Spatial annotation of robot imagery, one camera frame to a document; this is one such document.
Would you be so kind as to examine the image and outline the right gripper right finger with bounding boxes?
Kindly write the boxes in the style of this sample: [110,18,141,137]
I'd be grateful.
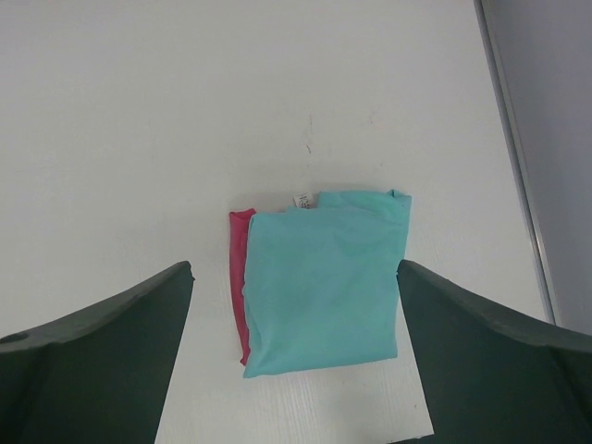
[398,260,591,443]

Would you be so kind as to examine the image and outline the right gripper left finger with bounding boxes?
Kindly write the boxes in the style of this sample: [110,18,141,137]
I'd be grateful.
[1,261,194,443]

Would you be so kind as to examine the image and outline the teal t shirt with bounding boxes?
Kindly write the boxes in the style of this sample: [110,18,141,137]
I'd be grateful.
[243,190,412,378]

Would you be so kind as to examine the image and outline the pink t shirt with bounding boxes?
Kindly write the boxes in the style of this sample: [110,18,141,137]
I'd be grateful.
[228,208,256,365]

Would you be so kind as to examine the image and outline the right aluminium corner post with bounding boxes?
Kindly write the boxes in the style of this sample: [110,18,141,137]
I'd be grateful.
[474,1,558,325]

